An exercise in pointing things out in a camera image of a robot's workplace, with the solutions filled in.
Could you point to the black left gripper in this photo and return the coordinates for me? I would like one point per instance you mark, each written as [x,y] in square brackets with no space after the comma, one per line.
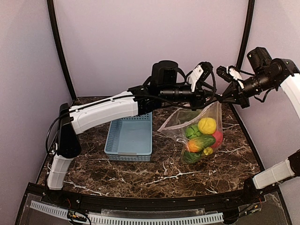
[202,96]

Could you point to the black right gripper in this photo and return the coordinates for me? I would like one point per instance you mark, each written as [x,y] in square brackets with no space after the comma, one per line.
[233,88]

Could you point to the yellow toy lemon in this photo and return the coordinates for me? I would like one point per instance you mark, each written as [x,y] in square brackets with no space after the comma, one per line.
[207,125]

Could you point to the clear zip top bag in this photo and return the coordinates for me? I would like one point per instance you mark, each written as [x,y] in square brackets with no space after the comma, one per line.
[174,127]

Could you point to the green toy watermelon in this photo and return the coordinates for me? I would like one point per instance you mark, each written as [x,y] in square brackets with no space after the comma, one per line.
[192,132]

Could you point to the red toy apple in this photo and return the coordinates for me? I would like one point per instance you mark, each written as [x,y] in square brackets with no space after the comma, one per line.
[218,135]

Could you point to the green orange toy mango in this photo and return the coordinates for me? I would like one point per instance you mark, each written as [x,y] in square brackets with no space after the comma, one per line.
[198,144]

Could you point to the yellow toy banana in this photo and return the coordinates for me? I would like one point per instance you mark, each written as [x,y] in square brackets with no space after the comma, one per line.
[208,151]

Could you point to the green toy bell pepper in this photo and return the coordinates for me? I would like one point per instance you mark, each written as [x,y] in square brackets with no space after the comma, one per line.
[191,157]

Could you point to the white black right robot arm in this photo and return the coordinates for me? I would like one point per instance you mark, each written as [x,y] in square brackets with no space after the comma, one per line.
[268,105]

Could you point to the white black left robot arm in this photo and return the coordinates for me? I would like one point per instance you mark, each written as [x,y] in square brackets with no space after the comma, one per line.
[130,116]

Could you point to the light blue plastic basket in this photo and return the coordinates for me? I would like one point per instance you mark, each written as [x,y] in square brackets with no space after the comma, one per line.
[130,139]

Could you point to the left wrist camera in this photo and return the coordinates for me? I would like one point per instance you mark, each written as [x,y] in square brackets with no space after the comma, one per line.
[164,73]

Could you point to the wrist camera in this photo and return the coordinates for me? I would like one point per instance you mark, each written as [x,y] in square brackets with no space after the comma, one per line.
[259,58]
[164,73]

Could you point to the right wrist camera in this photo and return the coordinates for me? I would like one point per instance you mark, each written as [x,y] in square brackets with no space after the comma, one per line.
[259,58]

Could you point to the black right frame post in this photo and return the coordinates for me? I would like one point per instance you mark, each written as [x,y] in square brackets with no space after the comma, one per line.
[246,33]

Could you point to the black frame post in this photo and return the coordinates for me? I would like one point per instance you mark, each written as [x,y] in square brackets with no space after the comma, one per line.
[59,49]
[246,33]

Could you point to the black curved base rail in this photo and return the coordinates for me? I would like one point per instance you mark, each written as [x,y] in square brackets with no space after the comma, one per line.
[233,204]

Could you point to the white slotted cable duct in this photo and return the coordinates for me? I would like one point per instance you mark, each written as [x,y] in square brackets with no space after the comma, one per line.
[118,217]

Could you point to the black left frame post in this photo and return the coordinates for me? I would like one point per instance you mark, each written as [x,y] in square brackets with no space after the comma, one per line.
[59,49]

